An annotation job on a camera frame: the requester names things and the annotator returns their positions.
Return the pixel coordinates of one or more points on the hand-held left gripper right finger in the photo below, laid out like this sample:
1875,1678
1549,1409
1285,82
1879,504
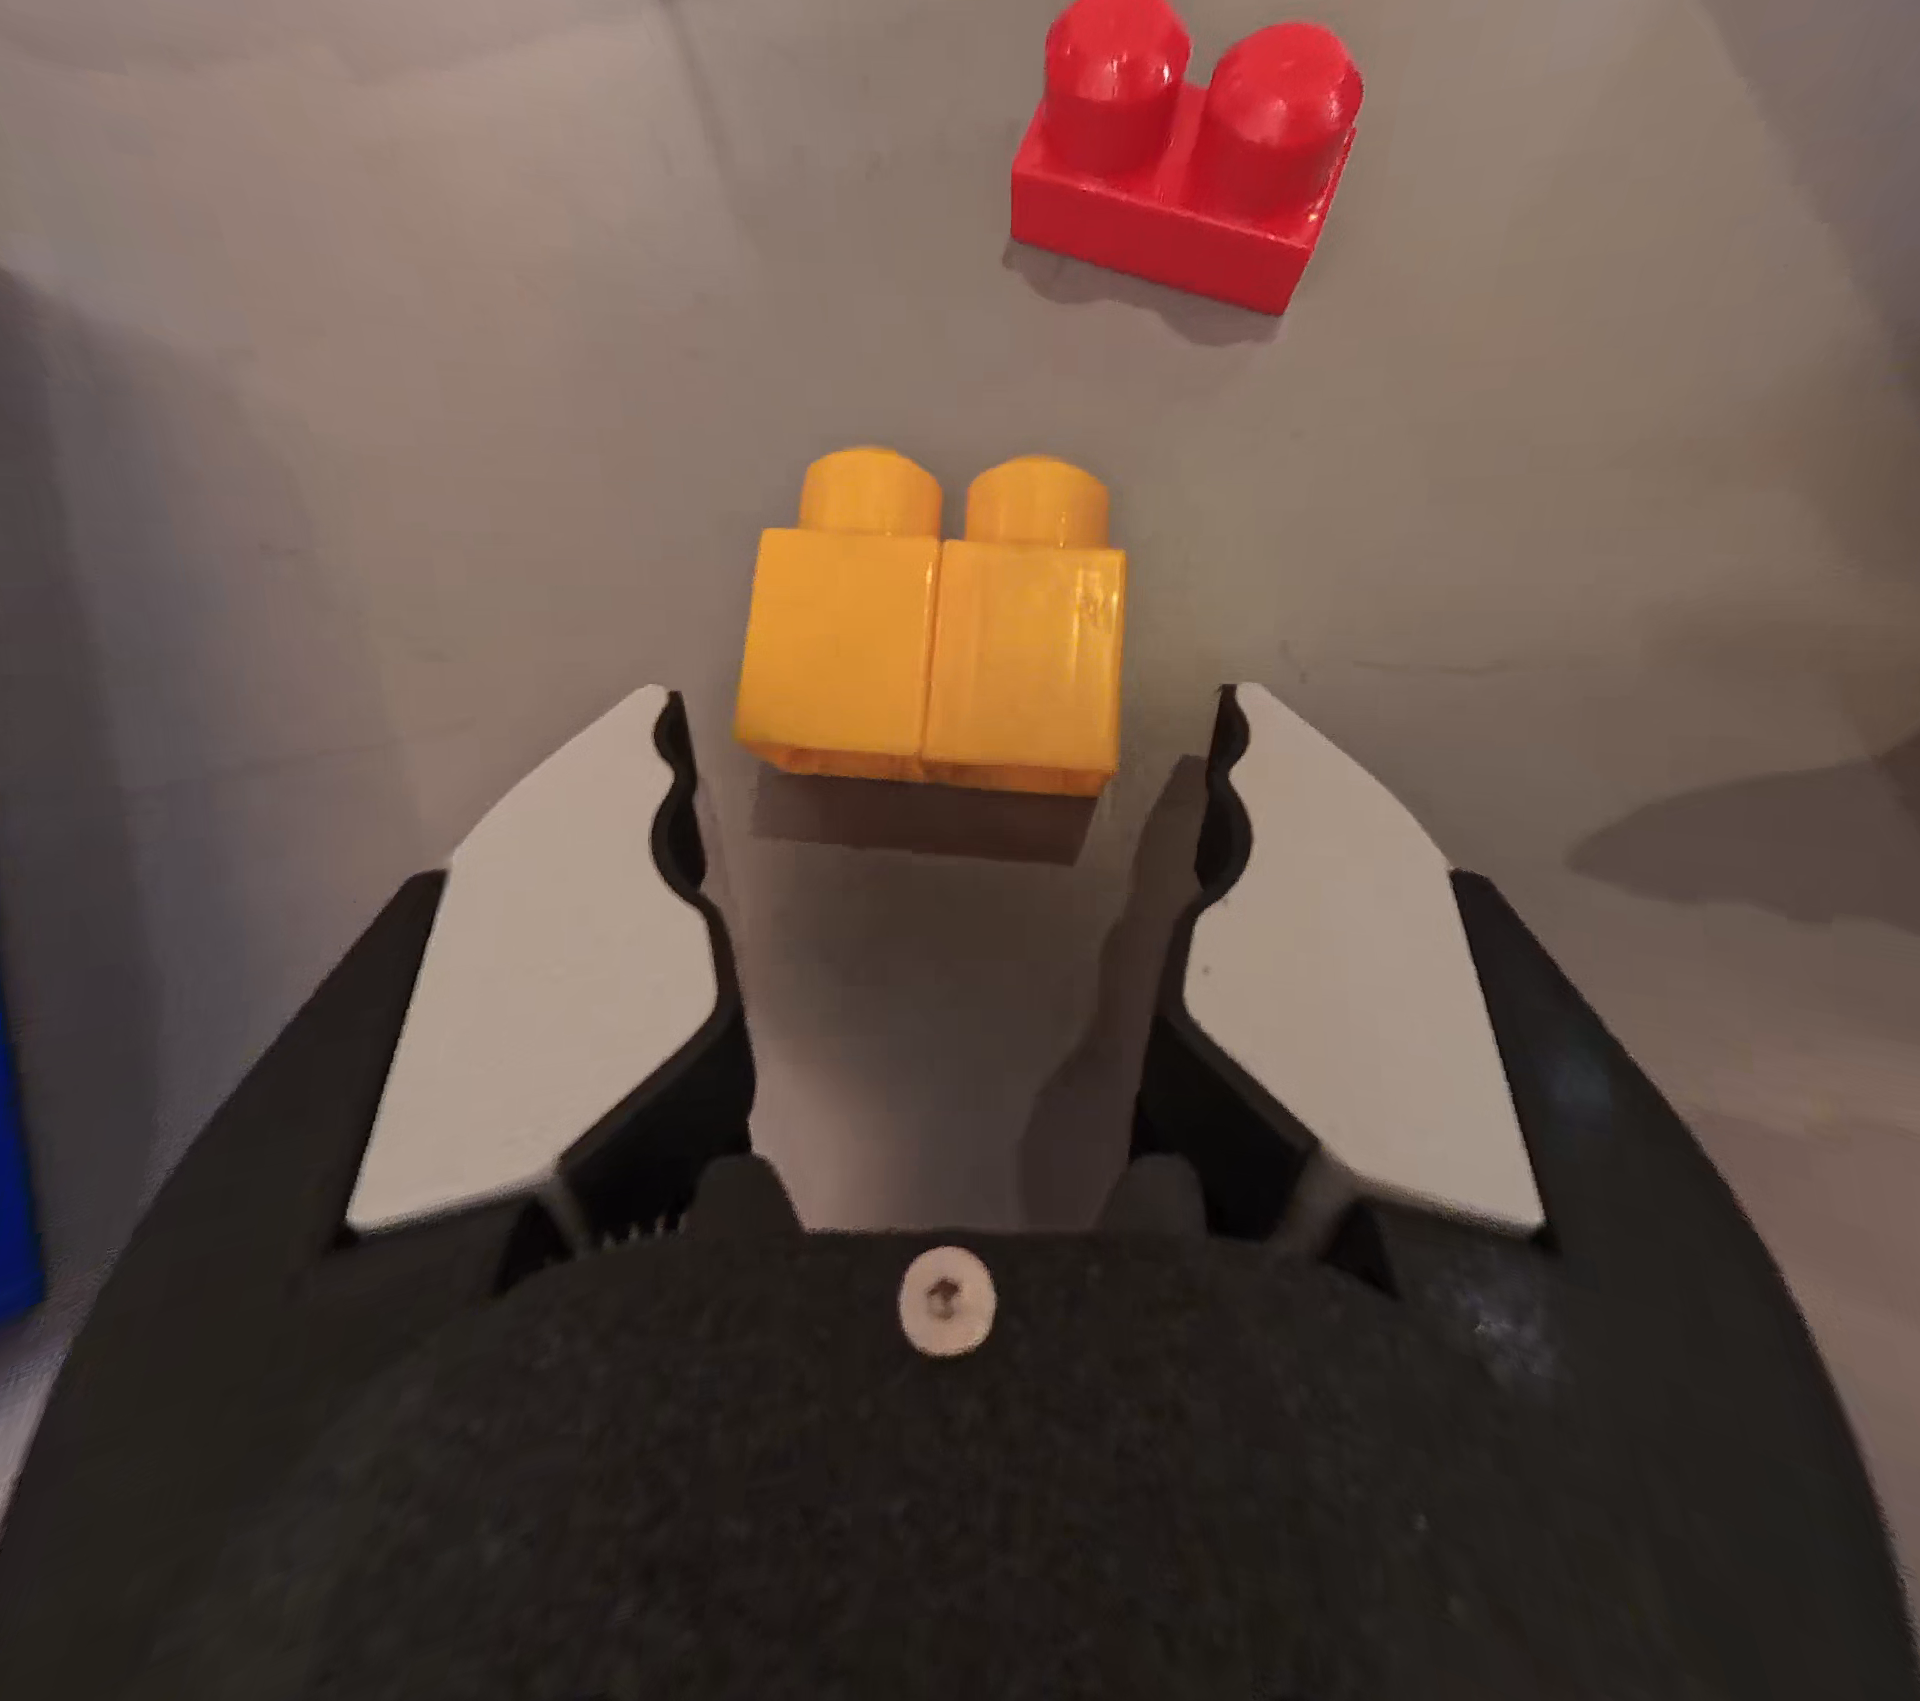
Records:
1351,981

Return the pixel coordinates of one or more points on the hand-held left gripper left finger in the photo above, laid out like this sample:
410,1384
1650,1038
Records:
541,981

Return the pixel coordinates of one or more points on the yellow one-stud building block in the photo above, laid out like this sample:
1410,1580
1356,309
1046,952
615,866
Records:
832,652
1028,667

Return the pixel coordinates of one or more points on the blue plastic bin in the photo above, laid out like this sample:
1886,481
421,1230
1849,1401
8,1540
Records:
15,1162

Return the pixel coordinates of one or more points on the red two-stud building block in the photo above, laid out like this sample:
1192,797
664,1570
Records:
1171,200

